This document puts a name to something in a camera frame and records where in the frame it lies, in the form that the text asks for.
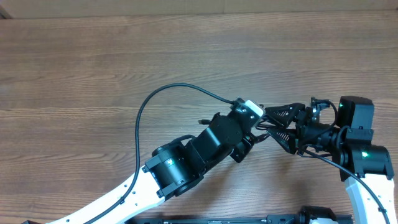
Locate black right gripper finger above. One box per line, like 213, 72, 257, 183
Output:
267, 129, 297, 154
265, 103, 305, 128

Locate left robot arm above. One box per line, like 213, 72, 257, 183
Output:
57, 109, 261, 223

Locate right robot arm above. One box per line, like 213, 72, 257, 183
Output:
258, 96, 397, 223

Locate black right camera cable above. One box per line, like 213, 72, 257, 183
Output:
298, 98, 392, 224

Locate black camera cable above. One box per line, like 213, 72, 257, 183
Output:
82, 83, 239, 224
298, 98, 392, 224

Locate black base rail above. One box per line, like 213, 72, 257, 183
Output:
124, 205, 354, 224

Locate black left camera cable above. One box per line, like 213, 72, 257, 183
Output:
82, 83, 239, 224

